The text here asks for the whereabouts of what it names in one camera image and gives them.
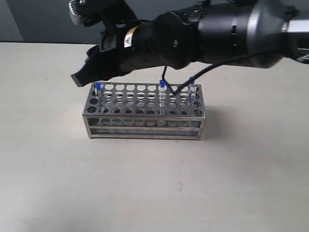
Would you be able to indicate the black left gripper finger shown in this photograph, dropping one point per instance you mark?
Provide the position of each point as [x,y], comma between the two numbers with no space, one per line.
[93,70]

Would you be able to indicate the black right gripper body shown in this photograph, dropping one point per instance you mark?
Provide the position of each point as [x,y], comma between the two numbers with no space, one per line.
[169,40]

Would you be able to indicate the blue-capped tube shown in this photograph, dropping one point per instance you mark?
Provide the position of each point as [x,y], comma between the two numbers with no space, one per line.
[162,103]
[100,96]
[192,92]

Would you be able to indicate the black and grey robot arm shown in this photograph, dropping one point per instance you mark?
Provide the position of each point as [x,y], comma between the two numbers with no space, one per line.
[248,33]

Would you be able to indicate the stainless steel test tube rack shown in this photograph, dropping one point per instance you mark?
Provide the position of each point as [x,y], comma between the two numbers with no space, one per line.
[132,111]

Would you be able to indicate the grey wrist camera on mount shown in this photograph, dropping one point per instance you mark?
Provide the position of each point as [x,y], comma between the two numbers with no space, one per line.
[109,12]

